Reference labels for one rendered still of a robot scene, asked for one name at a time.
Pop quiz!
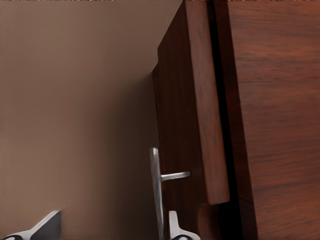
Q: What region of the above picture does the silver drawer handle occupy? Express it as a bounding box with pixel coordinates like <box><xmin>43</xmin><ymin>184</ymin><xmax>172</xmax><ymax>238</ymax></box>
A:
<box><xmin>149</xmin><ymin>147</ymin><xmax>192</xmax><ymax>240</ymax></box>

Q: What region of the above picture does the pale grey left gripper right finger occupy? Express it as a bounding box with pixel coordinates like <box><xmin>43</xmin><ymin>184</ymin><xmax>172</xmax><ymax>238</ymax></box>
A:
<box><xmin>167</xmin><ymin>210</ymin><xmax>202</xmax><ymax>240</ymax></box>

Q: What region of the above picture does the dark wooden drawer cabinet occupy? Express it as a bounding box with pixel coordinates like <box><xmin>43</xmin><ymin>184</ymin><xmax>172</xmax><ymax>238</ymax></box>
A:
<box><xmin>196</xmin><ymin>0</ymin><xmax>320</xmax><ymax>240</ymax></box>

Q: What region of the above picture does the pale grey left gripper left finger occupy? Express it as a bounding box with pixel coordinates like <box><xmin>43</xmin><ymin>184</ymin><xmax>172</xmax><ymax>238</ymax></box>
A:
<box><xmin>0</xmin><ymin>210</ymin><xmax>63</xmax><ymax>240</ymax></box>

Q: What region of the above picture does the dark wooden drawer front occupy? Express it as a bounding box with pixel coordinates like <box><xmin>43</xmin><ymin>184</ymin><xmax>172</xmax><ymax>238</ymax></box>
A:
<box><xmin>151</xmin><ymin>0</ymin><xmax>231</xmax><ymax>240</ymax></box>

